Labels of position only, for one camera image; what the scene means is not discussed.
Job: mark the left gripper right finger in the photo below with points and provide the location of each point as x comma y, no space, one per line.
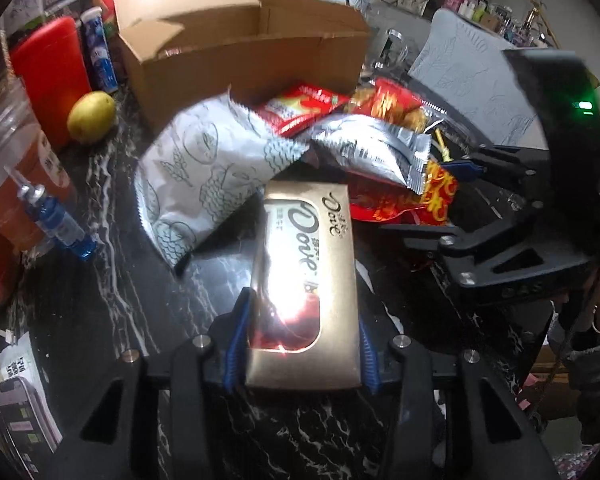
369,363

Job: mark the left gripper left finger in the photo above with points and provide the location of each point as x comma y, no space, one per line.
235,355

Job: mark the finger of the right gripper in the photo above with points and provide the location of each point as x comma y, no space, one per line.
465,170

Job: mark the gold Dove chocolate box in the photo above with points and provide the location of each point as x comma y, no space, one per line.
303,330

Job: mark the silver foil snack pack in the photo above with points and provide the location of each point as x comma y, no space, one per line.
373,149

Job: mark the red yellow candy bag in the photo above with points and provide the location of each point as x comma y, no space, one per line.
382,202

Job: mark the white patterned snack bag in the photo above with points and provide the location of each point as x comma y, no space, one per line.
202,167

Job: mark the red snack packet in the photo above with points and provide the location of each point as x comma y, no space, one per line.
298,107

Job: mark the grey leaf pattern cushion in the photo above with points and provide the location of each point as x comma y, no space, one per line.
465,65

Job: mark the glass mug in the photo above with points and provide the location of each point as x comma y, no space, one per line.
389,49

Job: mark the small blue bottle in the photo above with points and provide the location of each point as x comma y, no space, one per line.
52,217

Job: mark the yellow lemon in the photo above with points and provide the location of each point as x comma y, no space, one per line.
92,117

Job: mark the plastic cup of tea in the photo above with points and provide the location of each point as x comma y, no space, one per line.
25,152

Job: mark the cardboard box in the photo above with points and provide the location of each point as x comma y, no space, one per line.
179,52

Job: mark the red plastic container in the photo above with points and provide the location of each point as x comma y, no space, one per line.
51,66

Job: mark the blue tablet tube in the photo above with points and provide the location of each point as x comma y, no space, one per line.
96,45

